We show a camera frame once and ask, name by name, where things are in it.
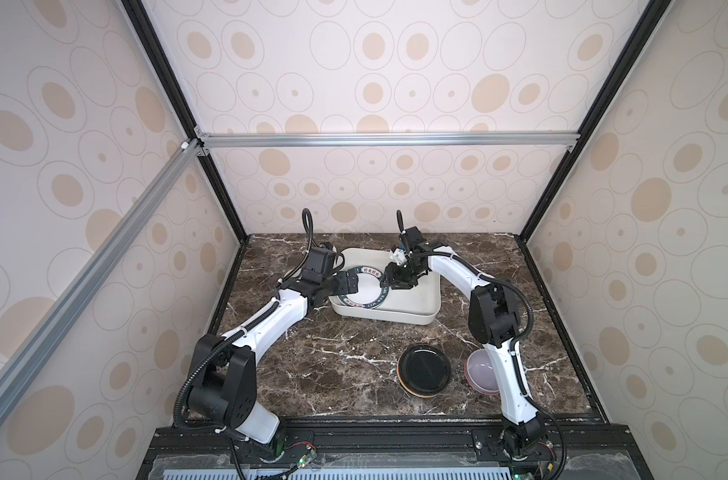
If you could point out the silver aluminium rail back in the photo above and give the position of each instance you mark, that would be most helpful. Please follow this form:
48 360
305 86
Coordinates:
420 139

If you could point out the green rim lettered plate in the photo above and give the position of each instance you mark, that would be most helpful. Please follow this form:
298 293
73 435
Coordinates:
370 293

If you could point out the purple bowl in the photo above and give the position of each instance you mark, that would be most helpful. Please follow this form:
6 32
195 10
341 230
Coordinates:
479 373

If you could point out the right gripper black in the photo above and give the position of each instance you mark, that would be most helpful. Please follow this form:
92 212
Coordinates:
394 280

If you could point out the silver aluminium rail left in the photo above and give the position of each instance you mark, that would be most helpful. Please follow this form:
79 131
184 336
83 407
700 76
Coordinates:
23 367

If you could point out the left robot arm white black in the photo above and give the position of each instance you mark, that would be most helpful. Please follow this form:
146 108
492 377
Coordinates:
220 391

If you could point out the black plate orange rim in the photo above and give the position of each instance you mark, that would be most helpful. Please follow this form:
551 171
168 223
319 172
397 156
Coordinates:
424 370

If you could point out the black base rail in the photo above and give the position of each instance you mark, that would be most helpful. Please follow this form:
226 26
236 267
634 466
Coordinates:
399 448

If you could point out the white plastic bin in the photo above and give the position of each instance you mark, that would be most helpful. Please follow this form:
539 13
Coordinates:
417 306

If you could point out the silver aluminium rail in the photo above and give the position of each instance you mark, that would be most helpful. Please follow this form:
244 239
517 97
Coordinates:
23 367
420 139

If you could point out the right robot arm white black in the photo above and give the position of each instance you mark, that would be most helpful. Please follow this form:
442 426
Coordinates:
500 318

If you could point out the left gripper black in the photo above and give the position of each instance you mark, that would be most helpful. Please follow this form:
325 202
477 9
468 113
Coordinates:
343 288

